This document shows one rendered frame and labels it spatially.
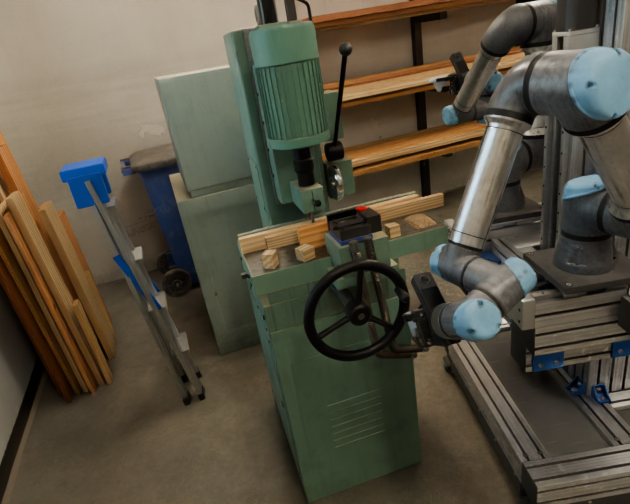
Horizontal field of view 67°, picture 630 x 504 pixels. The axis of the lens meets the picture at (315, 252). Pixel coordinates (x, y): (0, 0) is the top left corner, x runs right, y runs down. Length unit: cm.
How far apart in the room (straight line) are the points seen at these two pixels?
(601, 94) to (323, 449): 130
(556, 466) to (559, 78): 112
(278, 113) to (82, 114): 252
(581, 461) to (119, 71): 333
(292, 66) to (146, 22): 247
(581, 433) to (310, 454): 87
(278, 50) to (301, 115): 17
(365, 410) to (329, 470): 26
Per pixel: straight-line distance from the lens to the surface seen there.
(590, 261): 138
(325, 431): 168
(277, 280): 134
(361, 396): 163
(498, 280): 96
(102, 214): 203
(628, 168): 113
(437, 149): 392
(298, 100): 132
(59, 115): 374
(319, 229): 140
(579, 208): 133
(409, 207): 158
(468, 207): 104
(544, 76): 100
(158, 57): 369
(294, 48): 131
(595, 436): 182
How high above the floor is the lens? 146
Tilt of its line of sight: 24 degrees down
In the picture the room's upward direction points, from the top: 10 degrees counter-clockwise
